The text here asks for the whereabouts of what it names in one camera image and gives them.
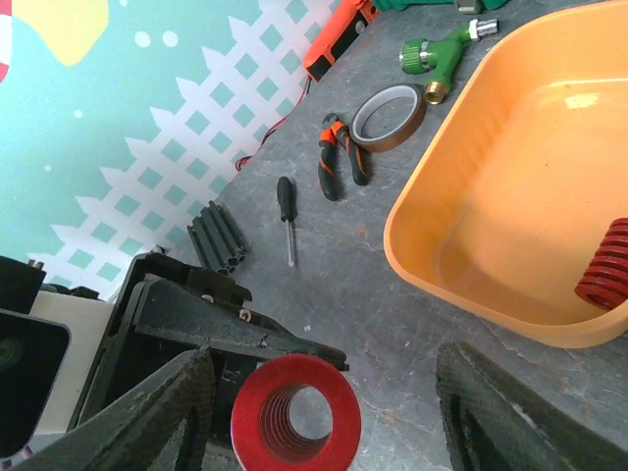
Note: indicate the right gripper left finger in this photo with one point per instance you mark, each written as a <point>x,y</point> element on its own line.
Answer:
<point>162,423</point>

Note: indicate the black handle screwdriver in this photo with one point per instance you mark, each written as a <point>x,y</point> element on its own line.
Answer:
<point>286,200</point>

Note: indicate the red small spring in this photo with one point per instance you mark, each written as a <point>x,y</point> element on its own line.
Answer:
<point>604,282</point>

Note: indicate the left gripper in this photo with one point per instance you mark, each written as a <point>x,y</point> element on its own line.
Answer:
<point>166,307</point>

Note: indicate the orange plastic tray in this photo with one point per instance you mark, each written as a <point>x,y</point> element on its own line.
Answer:
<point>513,196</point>

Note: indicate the orange multimeter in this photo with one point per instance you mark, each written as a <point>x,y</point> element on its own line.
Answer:
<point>346,23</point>

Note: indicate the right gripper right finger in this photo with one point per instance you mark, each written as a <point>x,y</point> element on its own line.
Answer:
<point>492,421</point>

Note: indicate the red large spring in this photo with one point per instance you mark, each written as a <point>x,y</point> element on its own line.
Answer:
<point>297,412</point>

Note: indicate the black aluminium extrusion piece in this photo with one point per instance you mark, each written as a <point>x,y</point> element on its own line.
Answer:
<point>215,241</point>

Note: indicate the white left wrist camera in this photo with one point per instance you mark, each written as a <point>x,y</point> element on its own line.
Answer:
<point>46,359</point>

